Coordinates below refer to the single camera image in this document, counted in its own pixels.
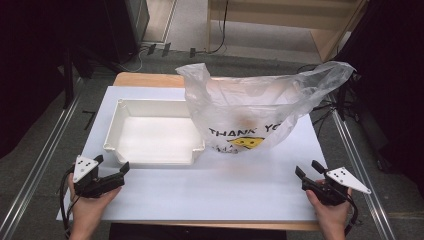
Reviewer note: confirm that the white plastic bin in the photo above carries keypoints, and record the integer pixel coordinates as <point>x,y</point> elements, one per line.
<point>153,140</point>

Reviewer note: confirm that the person's right hand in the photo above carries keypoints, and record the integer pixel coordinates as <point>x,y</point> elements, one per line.
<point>333,215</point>

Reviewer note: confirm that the wooden shelf frame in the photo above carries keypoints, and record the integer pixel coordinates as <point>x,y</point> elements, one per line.
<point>326,40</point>

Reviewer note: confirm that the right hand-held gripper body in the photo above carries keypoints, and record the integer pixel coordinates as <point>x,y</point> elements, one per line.
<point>346,178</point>

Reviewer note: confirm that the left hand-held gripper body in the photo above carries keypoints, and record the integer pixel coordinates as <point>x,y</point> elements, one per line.
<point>83,166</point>

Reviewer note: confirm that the translucent printed plastic bag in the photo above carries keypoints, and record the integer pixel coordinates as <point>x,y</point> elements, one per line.
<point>233,106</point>

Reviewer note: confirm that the metal floor rail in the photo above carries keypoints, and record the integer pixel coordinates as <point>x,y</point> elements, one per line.
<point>40,156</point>
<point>361,166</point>

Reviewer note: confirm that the black metal stand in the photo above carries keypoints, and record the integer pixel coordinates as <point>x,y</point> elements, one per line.
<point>68,80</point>

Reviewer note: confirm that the black cabinet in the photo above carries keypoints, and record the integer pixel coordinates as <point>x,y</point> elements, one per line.
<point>128,26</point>

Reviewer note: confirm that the black stand legs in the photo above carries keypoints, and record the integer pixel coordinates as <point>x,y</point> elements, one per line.
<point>340,103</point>

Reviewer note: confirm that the black curtain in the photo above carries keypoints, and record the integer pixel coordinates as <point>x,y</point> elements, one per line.
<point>393,83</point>
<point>30,66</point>

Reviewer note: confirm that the person's left hand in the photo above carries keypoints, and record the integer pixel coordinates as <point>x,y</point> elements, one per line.
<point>88,208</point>

